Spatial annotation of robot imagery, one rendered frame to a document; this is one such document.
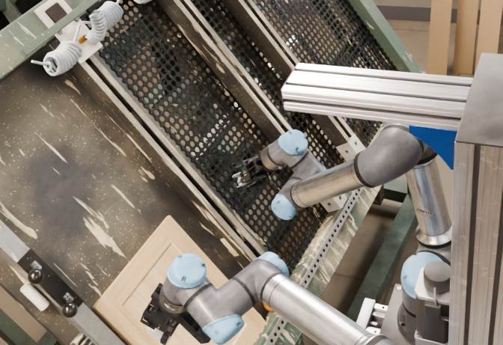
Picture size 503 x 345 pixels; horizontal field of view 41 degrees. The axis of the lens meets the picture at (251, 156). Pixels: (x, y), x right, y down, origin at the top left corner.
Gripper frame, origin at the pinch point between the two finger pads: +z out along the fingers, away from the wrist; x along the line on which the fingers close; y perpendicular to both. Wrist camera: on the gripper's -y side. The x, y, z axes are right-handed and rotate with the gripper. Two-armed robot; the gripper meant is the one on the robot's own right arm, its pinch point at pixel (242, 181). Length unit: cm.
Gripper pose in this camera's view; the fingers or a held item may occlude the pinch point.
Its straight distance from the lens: 222.9
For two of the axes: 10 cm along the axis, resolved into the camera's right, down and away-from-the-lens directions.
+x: 4.1, 9.0, -1.8
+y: -7.6, 2.2, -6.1
